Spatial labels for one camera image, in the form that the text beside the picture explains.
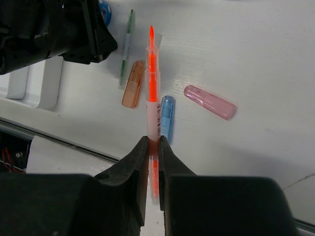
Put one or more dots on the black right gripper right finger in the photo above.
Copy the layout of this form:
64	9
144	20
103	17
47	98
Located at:
196	205

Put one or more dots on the orange highlighter pen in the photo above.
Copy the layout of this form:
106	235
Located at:
153	104

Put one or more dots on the blue translucent case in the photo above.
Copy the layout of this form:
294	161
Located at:
167	116

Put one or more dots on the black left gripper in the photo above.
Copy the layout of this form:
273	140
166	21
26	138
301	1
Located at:
32	31

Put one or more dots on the green pen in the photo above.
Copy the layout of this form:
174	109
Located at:
129	30

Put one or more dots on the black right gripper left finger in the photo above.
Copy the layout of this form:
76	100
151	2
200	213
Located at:
112	203

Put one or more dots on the pink translucent case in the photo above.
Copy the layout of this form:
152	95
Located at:
210	102

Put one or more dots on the blue slime jar near tray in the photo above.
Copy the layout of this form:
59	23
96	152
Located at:
105	11

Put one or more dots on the orange translucent case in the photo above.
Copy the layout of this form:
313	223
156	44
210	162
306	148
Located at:
133	85

